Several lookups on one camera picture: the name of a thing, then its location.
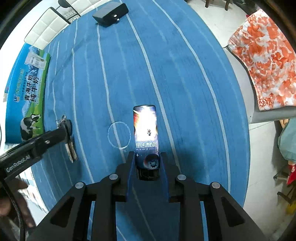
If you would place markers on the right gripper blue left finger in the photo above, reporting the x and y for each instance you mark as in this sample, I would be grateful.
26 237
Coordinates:
130 173

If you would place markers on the right white padded chair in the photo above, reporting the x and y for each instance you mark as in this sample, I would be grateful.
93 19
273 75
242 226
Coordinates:
55 20

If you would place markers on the teal blanket pile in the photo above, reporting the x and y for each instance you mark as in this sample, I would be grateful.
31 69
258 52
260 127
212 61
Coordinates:
286 141

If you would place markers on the orange white floral cloth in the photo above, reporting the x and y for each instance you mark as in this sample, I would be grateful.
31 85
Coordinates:
269 58

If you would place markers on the small blue square box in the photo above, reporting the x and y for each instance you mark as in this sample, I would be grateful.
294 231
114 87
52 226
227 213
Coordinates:
110 13

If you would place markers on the car key bunch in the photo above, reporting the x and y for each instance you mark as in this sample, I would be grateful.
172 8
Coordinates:
66 125

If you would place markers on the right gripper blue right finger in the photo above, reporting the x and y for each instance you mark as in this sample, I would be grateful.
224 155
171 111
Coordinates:
163 175

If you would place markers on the small printed lighter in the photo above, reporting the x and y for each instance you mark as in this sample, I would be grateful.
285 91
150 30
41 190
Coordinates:
146 142

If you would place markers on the blue striped tablecloth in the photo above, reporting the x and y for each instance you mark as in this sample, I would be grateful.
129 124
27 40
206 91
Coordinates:
160 53

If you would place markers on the blue cardboard milk box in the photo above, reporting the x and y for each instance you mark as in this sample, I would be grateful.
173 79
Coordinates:
25 95

